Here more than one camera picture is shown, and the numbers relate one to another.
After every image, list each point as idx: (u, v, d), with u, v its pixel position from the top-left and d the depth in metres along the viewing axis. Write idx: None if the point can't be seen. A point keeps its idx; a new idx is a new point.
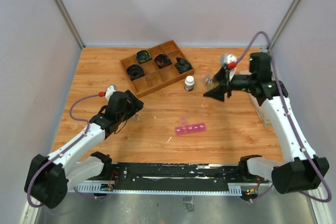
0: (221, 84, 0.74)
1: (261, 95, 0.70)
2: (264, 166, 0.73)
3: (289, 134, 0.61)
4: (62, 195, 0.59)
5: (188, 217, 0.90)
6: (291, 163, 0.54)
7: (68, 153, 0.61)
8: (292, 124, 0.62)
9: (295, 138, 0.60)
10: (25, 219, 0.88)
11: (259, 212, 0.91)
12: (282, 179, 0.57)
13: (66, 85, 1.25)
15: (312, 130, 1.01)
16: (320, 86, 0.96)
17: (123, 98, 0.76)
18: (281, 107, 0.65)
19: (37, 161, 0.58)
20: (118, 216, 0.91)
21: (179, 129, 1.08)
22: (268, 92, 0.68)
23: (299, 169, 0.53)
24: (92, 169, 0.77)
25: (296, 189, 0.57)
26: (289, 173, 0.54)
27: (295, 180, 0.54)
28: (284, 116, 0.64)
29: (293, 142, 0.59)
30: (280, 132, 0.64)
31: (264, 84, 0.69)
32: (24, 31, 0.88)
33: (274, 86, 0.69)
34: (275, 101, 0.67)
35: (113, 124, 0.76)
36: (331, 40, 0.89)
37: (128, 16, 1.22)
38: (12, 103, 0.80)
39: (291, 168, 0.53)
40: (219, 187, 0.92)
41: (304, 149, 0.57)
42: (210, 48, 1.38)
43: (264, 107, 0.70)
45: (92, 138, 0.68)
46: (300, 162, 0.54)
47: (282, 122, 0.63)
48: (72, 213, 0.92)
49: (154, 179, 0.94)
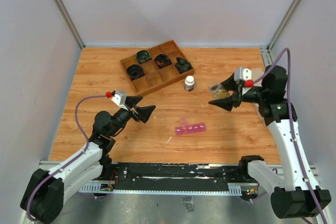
0: (232, 99, 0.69)
1: (270, 115, 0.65)
2: (264, 178, 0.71)
3: (292, 160, 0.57)
4: (56, 211, 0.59)
5: (188, 218, 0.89)
6: (291, 192, 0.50)
7: (68, 168, 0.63)
8: (298, 153, 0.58)
9: (301, 168, 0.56)
10: (25, 219, 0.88)
11: (260, 212, 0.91)
12: (281, 204, 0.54)
13: (66, 85, 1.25)
15: (311, 131, 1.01)
16: (319, 86, 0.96)
17: (106, 123, 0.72)
18: (289, 132, 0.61)
19: (38, 176, 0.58)
20: (118, 216, 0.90)
21: (179, 129, 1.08)
22: (277, 116, 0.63)
23: (298, 200, 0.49)
24: (91, 177, 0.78)
25: (294, 215, 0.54)
26: (289, 202, 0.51)
27: (293, 209, 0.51)
28: (290, 142, 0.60)
29: (296, 170, 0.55)
30: (283, 158, 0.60)
31: (273, 105, 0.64)
32: (23, 31, 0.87)
33: (284, 107, 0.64)
34: (283, 124, 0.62)
35: (109, 144, 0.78)
36: (329, 40, 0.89)
37: (128, 16, 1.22)
38: (12, 102, 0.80)
39: (291, 198, 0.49)
40: (219, 186, 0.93)
41: (307, 180, 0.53)
42: (210, 48, 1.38)
43: (270, 128, 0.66)
45: (90, 156, 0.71)
46: (301, 192, 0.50)
47: (286, 147, 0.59)
48: (72, 212, 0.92)
49: (154, 179, 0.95)
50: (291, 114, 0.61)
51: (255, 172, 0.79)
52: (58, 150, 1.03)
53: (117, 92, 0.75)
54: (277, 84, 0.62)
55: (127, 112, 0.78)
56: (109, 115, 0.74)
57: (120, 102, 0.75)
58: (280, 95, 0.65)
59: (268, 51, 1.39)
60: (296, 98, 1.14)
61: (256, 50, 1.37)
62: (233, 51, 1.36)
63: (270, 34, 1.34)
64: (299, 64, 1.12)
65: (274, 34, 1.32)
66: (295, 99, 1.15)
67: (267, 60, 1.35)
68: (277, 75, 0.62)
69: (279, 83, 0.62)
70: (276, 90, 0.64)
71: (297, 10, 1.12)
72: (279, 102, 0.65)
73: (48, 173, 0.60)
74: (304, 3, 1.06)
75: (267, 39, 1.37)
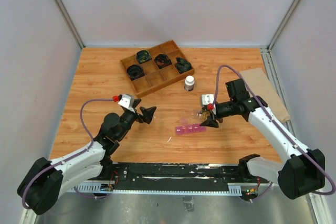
0: (208, 120, 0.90)
1: (246, 110, 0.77)
2: (268, 169, 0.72)
3: (278, 135, 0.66)
4: (50, 203, 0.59)
5: (188, 218, 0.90)
6: (289, 161, 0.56)
7: (69, 162, 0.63)
8: (279, 128, 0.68)
9: (286, 138, 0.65)
10: (25, 219, 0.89)
11: (260, 211, 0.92)
12: (289, 182, 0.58)
13: (66, 85, 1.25)
15: (311, 131, 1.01)
16: (319, 86, 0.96)
17: (114, 124, 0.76)
18: (265, 115, 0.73)
19: (40, 164, 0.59)
20: (118, 216, 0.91)
21: (179, 129, 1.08)
22: (251, 106, 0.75)
23: (298, 166, 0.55)
24: (88, 176, 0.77)
25: (305, 188, 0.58)
26: (291, 172, 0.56)
27: (300, 179, 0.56)
28: (269, 123, 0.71)
29: (284, 142, 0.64)
30: (271, 138, 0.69)
31: (244, 102, 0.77)
32: (23, 32, 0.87)
33: (253, 100, 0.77)
34: (258, 111, 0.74)
35: (113, 147, 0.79)
36: (329, 40, 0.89)
37: (127, 16, 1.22)
38: (11, 102, 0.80)
39: (291, 165, 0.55)
40: (219, 187, 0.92)
41: (297, 145, 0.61)
42: (210, 48, 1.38)
43: (252, 121, 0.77)
45: (93, 155, 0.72)
46: (296, 158, 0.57)
47: (270, 127, 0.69)
48: (72, 213, 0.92)
49: (154, 179, 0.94)
50: (260, 102, 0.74)
51: (256, 170, 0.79)
52: (58, 150, 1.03)
53: (124, 96, 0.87)
54: (235, 88, 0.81)
55: (132, 113, 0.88)
56: (118, 117, 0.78)
57: (128, 105, 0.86)
58: (245, 94, 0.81)
59: (268, 52, 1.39)
60: (296, 98, 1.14)
61: (256, 50, 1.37)
62: (233, 51, 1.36)
63: (270, 34, 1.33)
64: (299, 64, 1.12)
65: (274, 34, 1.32)
66: (294, 99, 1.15)
67: (267, 60, 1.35)
68: (234, 86, 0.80)
69: (236, 86, 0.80)
70: (239, 91, 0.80)
71: (298, 10, 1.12)
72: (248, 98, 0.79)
73: (50, 163, 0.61)
74: (305, 3, 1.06)
75: (267, 39, 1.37)
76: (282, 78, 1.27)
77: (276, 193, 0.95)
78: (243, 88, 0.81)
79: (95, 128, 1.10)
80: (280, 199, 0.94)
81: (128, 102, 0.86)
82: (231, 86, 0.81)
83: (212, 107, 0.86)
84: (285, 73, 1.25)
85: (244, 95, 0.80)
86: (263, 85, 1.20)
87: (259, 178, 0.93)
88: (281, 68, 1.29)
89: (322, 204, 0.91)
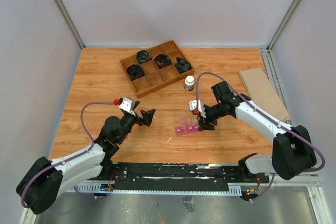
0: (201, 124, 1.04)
1: (232, 107, 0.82)
2: (262, 159, 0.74)
3: (263, 120, 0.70)
4: (48, 203, 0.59)
5: (188, 217, 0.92)
6: (274, 139, 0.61)
7: (70, 163, 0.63)
8: (262, 114, 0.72)
9: (271, 121, 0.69)
10: (25, 219, 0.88)
11: (260, 211, 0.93)
12: (282, 162, 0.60)
13: (66, 85, 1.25)
15: (310, 131, 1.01)
16: (319, 86, 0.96)
17: (115, 128, 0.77)
18: (249, 107, 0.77)
19: (40, 163, 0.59)
20: (118, 216, 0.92)
21: (179, 129, 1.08)
22: (237, 102, 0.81)
23: (284, 141, 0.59)
24: (85, 177, 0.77)
25: (300, 166, 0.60)
26: (280, 149, 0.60)
27: (289, 155, 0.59)
28: (253, 112, 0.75)
29: (270, 125, 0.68)
30: (258, 125, 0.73)
31: (229, 100, 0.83)
32: (23, 32, 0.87)
33: (237, 98, 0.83)
34: (242, 105, 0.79)
35: (113, 150, 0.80)
36: (329, 40, 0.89)
37: (127, 15, 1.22)
38: (12, 103, 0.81)
39: (277, 141, 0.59)
40: (219, 187, 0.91)
41: (280, 124, 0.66)
42: (210, 48, 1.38)
43: (240, 115, 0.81)
45: (93, 156, 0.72)
46: (281, 136, 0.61)
47: (254, 116, 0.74)
48: (72, 213, 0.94)
49: (154, 179, 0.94)
50: (242, 97, 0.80)
51: (256, 169, 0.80)
52: (58, 150, 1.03)
53: (125, 99, 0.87)
54: (220, 90, 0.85)
55: (132, 116, 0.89)
56: (119, 120, 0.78)
57: (130, 108, 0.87)
58: (230, 93, 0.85)
59: (268, 51, 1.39)
60: (296, 98, 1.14)
61: (256, 50, 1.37)
62: (233, 51, 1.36)
63: (270, 34, 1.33)
64: (299, 64, 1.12)
65: (275, 34, 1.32)
66: (294, 99, 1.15)
67: (267, 60, 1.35)
68: (218, 89, 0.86)
69: (220, 88, 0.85)
70: (223, 92, 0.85)
71: (298, 10, 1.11)
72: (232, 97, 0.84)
73: (51, 163, 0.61)
74: (305, 3, 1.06)
75: (267, 39, 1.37)
76: (282, 78, 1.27)
77: (276, 193, 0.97)
78: (228, 88, 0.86)
79: (95, 128, 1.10)
80: (280, 199, 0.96)
81: (129, 105, 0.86)
82: (216, 89, 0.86)
83: (199, 110, 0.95)
84: (285, 72, 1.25)
85: (230, 95, 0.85)
86: (263, 85, 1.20)
87: (259, 178, 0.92)
88: (281, 68, 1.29)
89: (322, 204, 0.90)
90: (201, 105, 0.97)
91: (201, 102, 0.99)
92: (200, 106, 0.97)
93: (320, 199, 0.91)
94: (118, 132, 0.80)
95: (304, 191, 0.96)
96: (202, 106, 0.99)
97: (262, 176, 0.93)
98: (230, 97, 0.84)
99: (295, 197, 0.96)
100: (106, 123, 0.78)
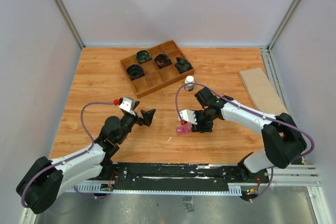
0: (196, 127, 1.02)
1: (218, 110, 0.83)
2: (258, 155, 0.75)
3: (249, 116, 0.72)
4: (48, 202, 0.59)
5: (188, 217, 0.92)
6: (263, 130, 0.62)
7: (70, 162, 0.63)
8: (247, 110, 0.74)
9: (255, 115, 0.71)
10: (25, 219, 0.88)
11: (260, 211, 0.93)
12: (275, 152, 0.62)
13: (66, 84, 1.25)
15: (310, 131, 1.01)
16: (319, 87, 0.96)
17: (115, 128, 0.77)
18: (233, 106, 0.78)
19: (41, 163, 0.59)
20: (118, 216, 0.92)
21: (180, 129, 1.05)
22: (221, 105, 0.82)
23: (272, 130, 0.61)
24: (85, 177, 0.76)
25: (293, 150, 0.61)
26: (270, 139, 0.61)
27: (280, 143, 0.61)
28: (238, 110, 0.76)
29: (255, 118, 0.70)
30: (245, 121, 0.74)
31: (213, 104, 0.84)
32: (23, 32, 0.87)
33: (221, 101, 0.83)
34: (227, 106, 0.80)
35: (112, 150, 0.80)
36: (329, 40, 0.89)
37: (128, 16, 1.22)
38: (12, 103, 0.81)
39: (265, 132, 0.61)
40: (219, 187, 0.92)
41: (264, 116, 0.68)
42: (210, 47, 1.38)
43: (226, 116, 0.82)
45: (93, 156, 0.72)
46: (268, 126, 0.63)
47: (242, 114, 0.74)
48: (72, 212, 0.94)
49: (154, 179, 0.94)
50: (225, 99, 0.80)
51: (257, 167, 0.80)
52: (58, 150, 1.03)
53: (126, 99, 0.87)
54: (203, 96, 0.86)
55: (132, 115, 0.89)
56: (119, 120, 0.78)
57: (130, 108, 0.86)
58: (213, 98, 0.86)
59: (268, 52, 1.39)
60: (296, 98, 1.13)
61: (256, 50, 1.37)
62: (234, 51, 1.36)
63: (270, 34, 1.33)
64: (299, 64, 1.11)
65: (274, 34, 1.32)
66: (294, 100, 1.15)
67: (267, 60, 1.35)
68: (201, 96, 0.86)
69: (203, 94, 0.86)
70: (207, 97, 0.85)
71: (298, 10, 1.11)
72: (216, 100, 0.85)
73: (51, 162, 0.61)
74: (305, 3, 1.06)
75: (267, 38, 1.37)
76: (283, 77, 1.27)
77: (276, 193, 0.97)
78: (210, 93, 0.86)
79: (95, 128, 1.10)
80: (280, 199, 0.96)
81: (130, 105, 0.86)
82: (199, 96, 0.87)
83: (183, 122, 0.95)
84: (285, 72, 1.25)
85: (213, 99, 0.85)
86: (263, 85, 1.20)
87: (259, 178, 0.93)
88: (281, 68, 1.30)
89: (322, 204, 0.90)
90: (188, 114, 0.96)
91: (189, 112, 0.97)
92: (188, 115, 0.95)
93: (320, 199, 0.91)
94: (118, 133, 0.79)
95: (304, 191, 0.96)
96: (192, 114, 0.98)
97: (262, 175, 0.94)
98: (213, 102, 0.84)
99: (295, 197, 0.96)
100: (106, 124, 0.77)
